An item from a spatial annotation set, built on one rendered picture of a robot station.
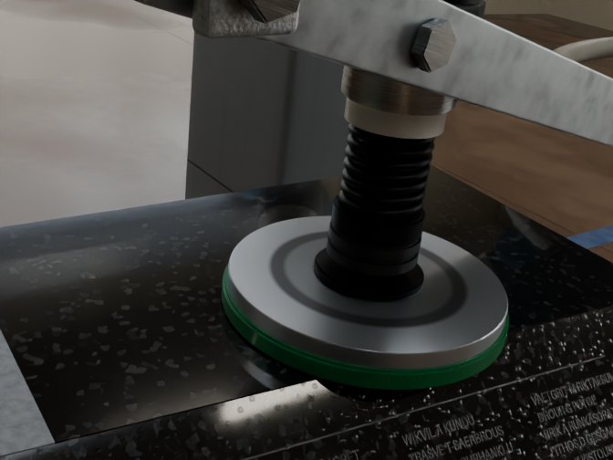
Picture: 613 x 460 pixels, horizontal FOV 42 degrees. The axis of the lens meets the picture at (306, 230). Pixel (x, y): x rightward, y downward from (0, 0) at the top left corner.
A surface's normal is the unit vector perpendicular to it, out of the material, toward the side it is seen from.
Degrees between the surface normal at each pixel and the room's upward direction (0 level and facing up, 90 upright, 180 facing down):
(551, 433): 45
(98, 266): 0
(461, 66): 90
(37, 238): 0
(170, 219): 0
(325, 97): 90
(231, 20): 90
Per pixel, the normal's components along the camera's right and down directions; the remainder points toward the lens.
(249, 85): -0.81, 0.16
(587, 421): 0.43, -0.34
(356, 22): 0.66, 0.38
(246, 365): 0.11, -0.90
